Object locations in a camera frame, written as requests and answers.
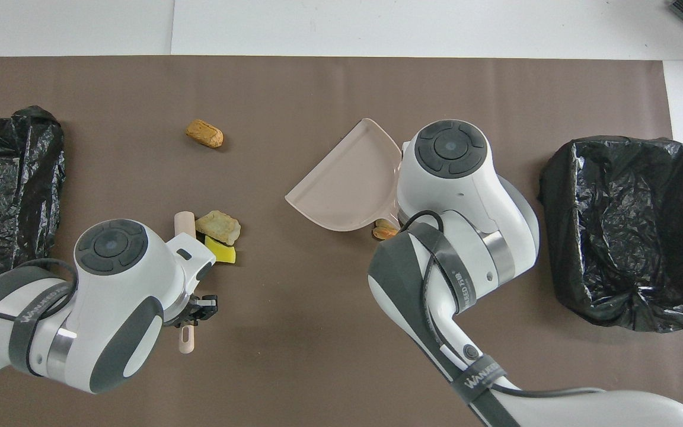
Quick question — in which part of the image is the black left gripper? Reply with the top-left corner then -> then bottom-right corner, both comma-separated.
164,295 -> 219,329

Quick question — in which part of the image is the small yellow sponge piece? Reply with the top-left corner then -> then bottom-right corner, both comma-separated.
204,235 -> 237,264

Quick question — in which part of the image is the greenish toy croissant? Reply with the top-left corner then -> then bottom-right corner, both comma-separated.
195,210 -> 242,246

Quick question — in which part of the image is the brown toy bread loaf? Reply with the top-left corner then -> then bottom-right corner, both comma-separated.
186,119 -> 224,149

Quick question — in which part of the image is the pink plastic dustpan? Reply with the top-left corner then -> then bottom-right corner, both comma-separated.
285,118 -> 404,232

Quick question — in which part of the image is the orange striped toy croissant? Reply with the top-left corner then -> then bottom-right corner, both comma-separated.
372,218 -> 401,241

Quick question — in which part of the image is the brown table mat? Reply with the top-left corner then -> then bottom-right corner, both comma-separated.
0,56 -> 683,427

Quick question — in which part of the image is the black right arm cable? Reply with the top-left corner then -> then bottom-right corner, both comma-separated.
398,209 -> 606,398

